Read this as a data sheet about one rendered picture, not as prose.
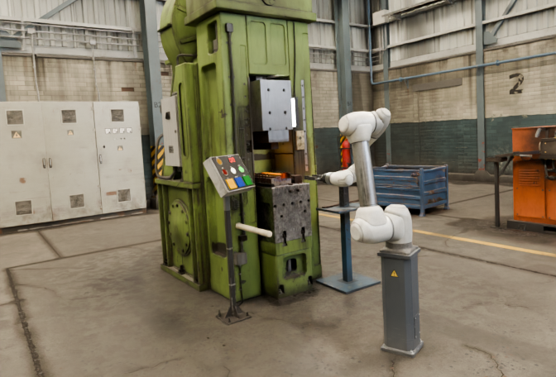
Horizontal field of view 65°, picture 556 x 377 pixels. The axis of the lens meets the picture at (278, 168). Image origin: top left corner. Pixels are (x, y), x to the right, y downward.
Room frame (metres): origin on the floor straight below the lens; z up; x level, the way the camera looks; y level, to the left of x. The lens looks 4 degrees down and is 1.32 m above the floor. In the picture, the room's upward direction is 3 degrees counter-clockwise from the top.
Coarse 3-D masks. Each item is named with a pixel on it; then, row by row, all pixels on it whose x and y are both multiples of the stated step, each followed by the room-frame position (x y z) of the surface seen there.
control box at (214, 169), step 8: (208, 160) 3.01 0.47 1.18; (216, 160) 3.03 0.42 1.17; (224, 160) 3.11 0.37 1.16; (232, 160) 3.19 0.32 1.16; (240, 160) 3.27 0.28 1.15; (208, 168) 3.01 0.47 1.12; (216, 168) 2.99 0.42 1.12; (224, 168) 3.06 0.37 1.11; (216, 176) 2.98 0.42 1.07; (224, 176) 3.00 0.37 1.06; (232, 176) 3.08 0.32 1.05; (240, 176) 3.15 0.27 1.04; (216, 184) 2.98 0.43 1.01; (224, 184) 2.95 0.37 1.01; (224, 192) 2.95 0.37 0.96; (232, 192) 3.00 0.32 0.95; (240, 192) 3.14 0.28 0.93
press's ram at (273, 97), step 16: (256, 80) 3.50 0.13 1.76; (272, 80) 3.53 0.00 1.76; (288, 80) 3.62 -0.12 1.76; (256, 96) 3.51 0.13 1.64; (272, 96) 3.53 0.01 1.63; (288, 96) 3.62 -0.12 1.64; (256, 112) 3.52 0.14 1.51; (272, 112) 3.52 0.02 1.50; (288, 112) 3.61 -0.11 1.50; (256, 128) 3.53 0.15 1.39; (272, 128) 3.52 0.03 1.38; (288, 128) 3.61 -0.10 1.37
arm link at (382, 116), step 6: (384, 108) 2.59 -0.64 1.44; (378, 114) 2.56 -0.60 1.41; (384, 114) 2.55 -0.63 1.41; (390, 114) 2.57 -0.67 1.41; (378, 120) 2.55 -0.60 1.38; (384, 120) 2.56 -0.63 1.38; (390, 120) 2.60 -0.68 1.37; (378, 126) 2.56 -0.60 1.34; (384, 126) 2.59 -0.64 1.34; (372, 132) 2.58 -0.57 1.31; (378, 132) 2.61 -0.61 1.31
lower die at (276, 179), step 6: (258, 174) 3.81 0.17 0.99; (264, 174) 3.75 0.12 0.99; (270, 174) 3.67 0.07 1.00; (276, 174) 3.60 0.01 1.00; (258, 180) 3.65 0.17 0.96; (264, 180) 3.57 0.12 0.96; (270, 180) 3.50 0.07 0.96; (276, 180) 3.52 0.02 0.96; (282, 180) 3.56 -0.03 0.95; (288, 180) 3.59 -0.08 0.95
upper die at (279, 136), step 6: (252, 132) 3.68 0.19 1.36; (258, 132) 3.61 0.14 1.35; (264, 132) 3.54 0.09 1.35; (270, 132) 3.50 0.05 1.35; (276, 132) 3.54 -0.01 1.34; (282, 132) 3.57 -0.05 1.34; (288, 132) 3.61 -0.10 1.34; (258, 138) 3.61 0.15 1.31; (264, 138) 3.54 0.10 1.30; (270, 138) 3.50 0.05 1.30; (276, 138) 3.54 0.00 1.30; (282, 138) 3.57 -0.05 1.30; (288, 138) 3.60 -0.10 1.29
